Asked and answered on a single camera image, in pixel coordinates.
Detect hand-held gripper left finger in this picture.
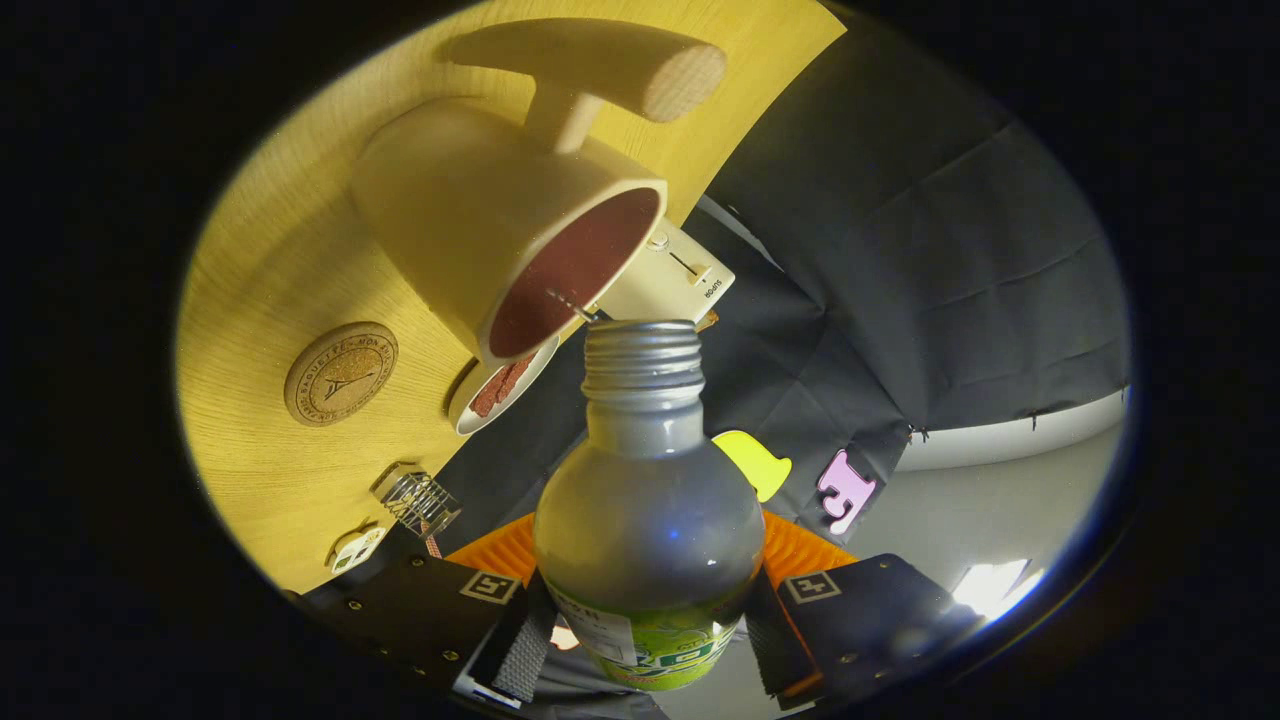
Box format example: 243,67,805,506
285,512,553,709

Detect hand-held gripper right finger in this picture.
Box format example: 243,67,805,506
745,510,1001,711

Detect silver juice bottle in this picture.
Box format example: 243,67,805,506
533,320,768,691

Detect round cork coaster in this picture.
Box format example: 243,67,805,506
284,322,399,428

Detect clear juice stream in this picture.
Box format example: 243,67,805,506
545,288,601,323

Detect cream cup with wooden handle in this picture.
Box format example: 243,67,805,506
350,18,728,366

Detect white divided seed dish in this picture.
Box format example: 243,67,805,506
330,525,389,574

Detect white oval plate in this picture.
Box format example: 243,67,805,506
448,335,561,436

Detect wooden table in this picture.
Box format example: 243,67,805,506
175,0,849,593

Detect black backdrop cloth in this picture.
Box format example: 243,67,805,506
430,10,1131,561

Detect white toaster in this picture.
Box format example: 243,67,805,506
600,218,736,326

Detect metal wire basket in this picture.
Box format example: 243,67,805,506
372,462,463,541

